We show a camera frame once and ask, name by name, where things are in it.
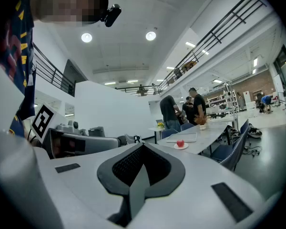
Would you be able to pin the red dried plant in pot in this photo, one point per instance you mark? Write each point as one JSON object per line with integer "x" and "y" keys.
{"x": 200, "y": 120}

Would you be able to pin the black balcony railing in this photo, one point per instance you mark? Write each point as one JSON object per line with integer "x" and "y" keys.
{"x": 217, "y": 36}
{"x": 53, "y": 76}

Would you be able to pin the grey storage bin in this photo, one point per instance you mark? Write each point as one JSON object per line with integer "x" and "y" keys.
{"x": 96, "y": 132}

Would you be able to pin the person's black printed jersey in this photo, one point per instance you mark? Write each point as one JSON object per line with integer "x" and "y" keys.
{"x": 16, "y": 56}

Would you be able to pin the black head-mounted camera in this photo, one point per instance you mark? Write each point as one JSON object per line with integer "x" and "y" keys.
{"x": 112, "y": 14}

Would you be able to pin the white ladder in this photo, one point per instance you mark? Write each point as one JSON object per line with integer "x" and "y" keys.
{"x": 233, "y": 99}

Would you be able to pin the grey desktop machine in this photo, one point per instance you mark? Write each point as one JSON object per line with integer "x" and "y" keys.
{"x": 69, "y": 128}

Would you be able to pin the grey rectangular tray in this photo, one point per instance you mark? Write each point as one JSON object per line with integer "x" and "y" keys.
{"x": 182, "y": 137}

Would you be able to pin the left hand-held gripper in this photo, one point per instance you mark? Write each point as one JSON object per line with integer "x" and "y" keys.
{"x": 97, "y": 142}

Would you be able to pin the person's head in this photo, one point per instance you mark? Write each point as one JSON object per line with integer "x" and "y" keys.
{"x": 62, "y": 3}

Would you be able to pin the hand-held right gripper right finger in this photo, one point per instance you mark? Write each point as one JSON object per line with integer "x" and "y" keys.
{"x": 200, "y": 175}

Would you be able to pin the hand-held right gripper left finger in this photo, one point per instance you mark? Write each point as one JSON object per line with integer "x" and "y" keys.
{"x": 85, "y": 187}

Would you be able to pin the white side table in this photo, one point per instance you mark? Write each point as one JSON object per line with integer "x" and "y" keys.
{"x": 155, "y": 129}

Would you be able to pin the black and white bag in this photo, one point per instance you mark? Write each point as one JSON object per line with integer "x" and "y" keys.
{"x": 254, "y": 131}

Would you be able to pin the round ceiling light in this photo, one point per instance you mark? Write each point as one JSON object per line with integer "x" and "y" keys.
{"x": 150, "y": 36}
{"x": 86, "y": 37}

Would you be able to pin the yellow sunflower bouquet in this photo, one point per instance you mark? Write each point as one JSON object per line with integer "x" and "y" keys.
{"x": 160, "y": 125}

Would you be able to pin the person's left hand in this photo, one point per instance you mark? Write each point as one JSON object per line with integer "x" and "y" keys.
{"x": 56, "y": 147}

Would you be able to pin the red apple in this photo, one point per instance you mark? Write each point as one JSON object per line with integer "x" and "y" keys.
{"x": 180, "y": 143}

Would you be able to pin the white plate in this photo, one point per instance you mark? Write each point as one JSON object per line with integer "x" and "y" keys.
{"x": 184, "y": 146}

